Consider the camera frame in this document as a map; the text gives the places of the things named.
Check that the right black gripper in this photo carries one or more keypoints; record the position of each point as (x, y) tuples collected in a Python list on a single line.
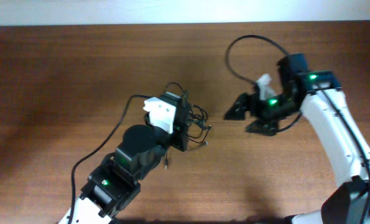
[(256, 109)]

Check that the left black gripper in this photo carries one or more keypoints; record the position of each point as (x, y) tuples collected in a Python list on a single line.
[(181, 134)]

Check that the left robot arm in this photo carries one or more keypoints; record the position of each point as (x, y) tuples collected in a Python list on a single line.
[(112, 186)]

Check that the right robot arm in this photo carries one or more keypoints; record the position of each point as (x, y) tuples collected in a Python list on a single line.
[(318, 97)]

